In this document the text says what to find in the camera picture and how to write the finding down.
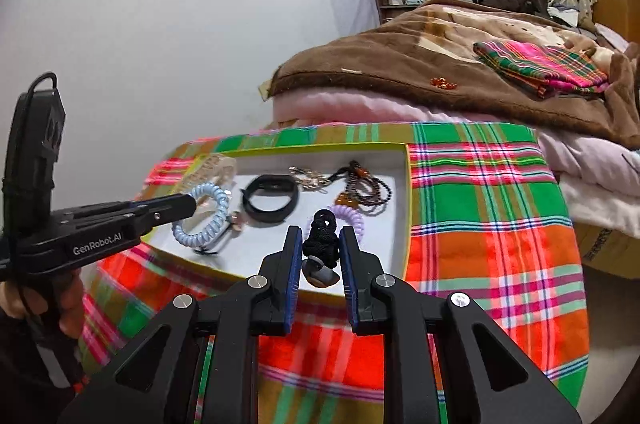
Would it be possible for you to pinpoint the pale blue spiral hair tie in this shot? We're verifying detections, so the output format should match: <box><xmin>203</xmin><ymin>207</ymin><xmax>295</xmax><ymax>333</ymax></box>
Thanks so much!
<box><xmin>170</xmin><ymin>181</ymin><xmax>232</xmax><ymax>249</ymax></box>

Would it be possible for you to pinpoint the black elastic bead hair tie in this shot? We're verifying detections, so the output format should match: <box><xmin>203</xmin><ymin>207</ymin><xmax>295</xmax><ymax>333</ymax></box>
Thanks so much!
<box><xmin>192</xmin><ymin>210</ymin><xmax>245</xmax><ymax>256</ymax></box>

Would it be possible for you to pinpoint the translucent beige hair claw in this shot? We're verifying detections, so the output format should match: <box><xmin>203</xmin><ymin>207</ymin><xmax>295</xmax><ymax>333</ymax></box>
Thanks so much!
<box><xmin>172</xmin><ymin>153</ymin><xmax>236</xmax><ymax>203</ymax></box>

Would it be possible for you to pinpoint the black wristband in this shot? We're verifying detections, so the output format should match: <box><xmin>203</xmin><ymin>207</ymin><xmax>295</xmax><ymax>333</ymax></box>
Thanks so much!
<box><xmin>242</xmin><ymin>175</ymin><xmax>299</xmax><ymax>225</ymax></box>

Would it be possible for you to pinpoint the gold rhinestone hair clip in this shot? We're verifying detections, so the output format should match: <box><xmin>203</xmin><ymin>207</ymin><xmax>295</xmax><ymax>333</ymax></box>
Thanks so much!
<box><xmin>288</xmin><ymin>166</ymin><xmax>331</xmax><ymax>192</ymax></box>

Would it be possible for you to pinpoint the black braided cord charm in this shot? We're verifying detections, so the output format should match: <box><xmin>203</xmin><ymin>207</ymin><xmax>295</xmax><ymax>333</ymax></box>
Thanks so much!
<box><xmin>302</xmin><ymin>209</ymin><xmax>341</xmax><ymax>288</ymax></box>

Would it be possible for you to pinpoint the purple spiral hair tie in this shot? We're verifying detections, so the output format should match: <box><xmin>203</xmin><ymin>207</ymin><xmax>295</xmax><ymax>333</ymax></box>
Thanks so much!
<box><xmin>307</xmin><ymin>203</ymin><xmax>367</xmax><ymax>240</ymax></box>

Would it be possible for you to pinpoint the dark beaded amber bracelet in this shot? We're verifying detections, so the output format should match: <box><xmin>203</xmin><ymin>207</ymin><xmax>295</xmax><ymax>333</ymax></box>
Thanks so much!
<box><xmin>326</xmin><ymin>160</ymin><xmax>393</xmax><ymax>209</ymax></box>

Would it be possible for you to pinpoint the person's left hand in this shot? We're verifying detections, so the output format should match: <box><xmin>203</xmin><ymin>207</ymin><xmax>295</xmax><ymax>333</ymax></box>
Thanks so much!
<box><xmin>1</xmin><ymin>270</ymin><xmax>85</xmax><ymax>338</ymax></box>

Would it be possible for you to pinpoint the yellow white shallow box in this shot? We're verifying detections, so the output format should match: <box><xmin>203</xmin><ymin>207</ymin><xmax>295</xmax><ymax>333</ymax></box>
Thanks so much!
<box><xmin>144</xmin><ymin>143</ymin><xmax>411</xmax><ymax>282</ymax></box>

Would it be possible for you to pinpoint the pink white quilt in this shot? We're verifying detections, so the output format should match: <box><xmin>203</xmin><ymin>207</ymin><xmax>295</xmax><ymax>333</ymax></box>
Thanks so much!
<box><xmin>271</xmin><ymin>22</ymin><xmax>640</xmax><ymax>225</ymax></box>

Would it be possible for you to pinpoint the brown fleece blanket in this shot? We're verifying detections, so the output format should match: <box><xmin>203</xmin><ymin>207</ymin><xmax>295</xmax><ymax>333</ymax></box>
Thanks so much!
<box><xmin>266</xmin><ymin>0</ymin><xmax>639</xmax><ymax>150</ymax></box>

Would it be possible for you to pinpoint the folded plaid cloth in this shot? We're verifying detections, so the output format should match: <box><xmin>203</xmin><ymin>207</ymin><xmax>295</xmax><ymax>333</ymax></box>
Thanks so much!
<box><xmin>473</xmin><ymin>41</ymin><xmax>610</xmax><ymax>100</ymax></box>

